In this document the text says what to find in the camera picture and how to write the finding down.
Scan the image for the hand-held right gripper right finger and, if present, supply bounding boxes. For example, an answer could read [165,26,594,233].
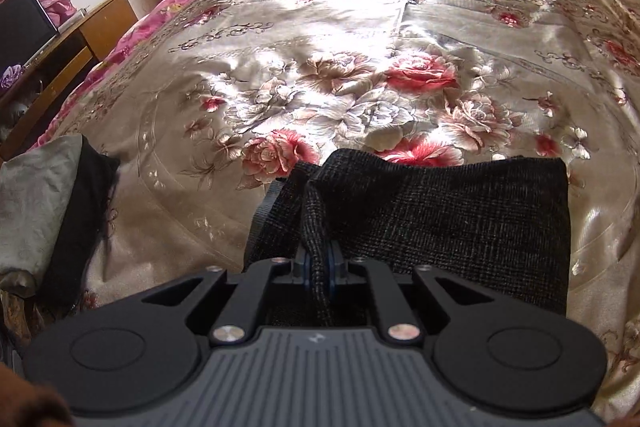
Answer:
[322,252,493,344]

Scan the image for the black cloth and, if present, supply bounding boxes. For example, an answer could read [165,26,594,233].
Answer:
[42,136,122,308]

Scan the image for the floral satin bedspread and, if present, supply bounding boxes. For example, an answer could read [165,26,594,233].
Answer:
[30,0,640,423]

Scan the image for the pink cloth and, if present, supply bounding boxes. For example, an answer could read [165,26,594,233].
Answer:
[0,0,77,26]

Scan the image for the grey-green cloth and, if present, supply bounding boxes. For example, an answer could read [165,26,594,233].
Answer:
[0,134,84,294]

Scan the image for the wooden side cabinet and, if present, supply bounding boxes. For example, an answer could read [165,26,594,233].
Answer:
[0,0,139,162]

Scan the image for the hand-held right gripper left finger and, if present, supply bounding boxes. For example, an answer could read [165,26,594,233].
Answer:
[142,252,317,347]

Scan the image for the dark knit pants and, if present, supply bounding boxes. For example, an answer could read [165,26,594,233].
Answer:
[243,149,571,329]

